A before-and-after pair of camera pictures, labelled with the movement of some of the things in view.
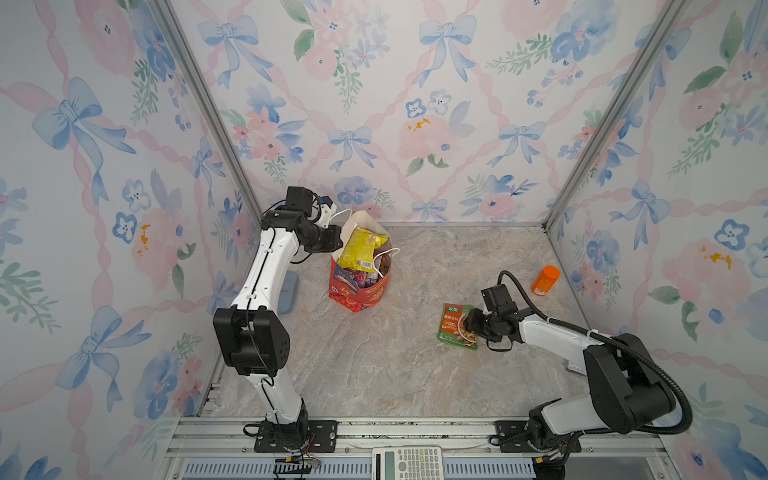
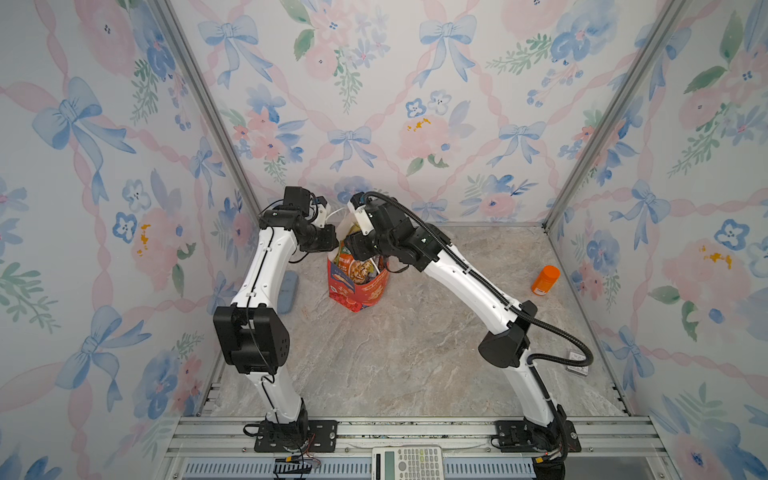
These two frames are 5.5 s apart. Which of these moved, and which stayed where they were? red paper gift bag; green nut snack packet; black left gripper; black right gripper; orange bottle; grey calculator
Moved: black right gripper; green nut snack packet
Stayed: grey calculator; orange bottle; black left gripper; red paper gift bag
